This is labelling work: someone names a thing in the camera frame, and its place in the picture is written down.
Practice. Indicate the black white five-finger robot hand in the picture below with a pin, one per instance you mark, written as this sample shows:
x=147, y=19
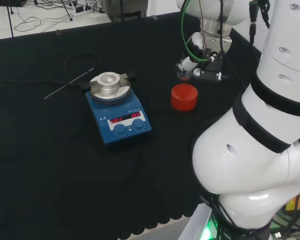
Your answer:
x=213, y=66

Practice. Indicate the heater with blue base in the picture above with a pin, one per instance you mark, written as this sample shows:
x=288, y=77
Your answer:
x=120, y=117

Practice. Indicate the black cloth clip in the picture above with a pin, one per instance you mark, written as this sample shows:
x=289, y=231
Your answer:
x=154, y=17
x=58, y=32

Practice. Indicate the grey equipment cabinet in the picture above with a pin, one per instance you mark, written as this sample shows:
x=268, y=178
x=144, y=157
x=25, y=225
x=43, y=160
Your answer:
x=125, y=7

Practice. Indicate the white power strip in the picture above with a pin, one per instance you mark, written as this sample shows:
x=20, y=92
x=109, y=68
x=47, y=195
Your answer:
x=82, y=13

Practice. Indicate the thin metal rod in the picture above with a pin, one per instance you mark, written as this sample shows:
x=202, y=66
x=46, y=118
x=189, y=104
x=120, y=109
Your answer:
x=65, y=85

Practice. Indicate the yellow box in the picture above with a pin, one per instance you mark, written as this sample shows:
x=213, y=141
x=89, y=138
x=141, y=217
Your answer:
x=293, y=206

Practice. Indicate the black bench cloth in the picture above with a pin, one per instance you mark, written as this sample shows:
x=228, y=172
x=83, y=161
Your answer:
x=52, y=162

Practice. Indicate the black box on floor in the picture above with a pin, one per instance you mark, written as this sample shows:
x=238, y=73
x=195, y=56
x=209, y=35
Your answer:
x=10, y=2

